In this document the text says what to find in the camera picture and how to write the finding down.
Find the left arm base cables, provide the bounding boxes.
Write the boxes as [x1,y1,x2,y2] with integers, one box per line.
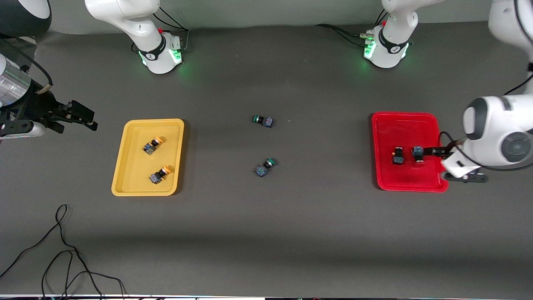
[314,8,390,48]

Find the yellow plastic tray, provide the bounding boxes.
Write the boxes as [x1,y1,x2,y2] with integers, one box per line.
[111,118,185,197]

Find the red plastic tray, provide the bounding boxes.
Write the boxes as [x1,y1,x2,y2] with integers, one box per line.
[371,112,449,193]

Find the loose thin black cable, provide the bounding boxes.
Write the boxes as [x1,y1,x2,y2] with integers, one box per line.
[0,204,127,300]

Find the yellow push button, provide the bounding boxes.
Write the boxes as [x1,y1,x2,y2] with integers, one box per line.
[149,165,174,184]
[142,136,163,156]

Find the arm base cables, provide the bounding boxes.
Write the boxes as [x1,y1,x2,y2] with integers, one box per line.
[152,7,190,54]
[314,8,390,48]

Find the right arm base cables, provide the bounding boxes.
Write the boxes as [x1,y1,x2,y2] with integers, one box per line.
[152,7,190,54]

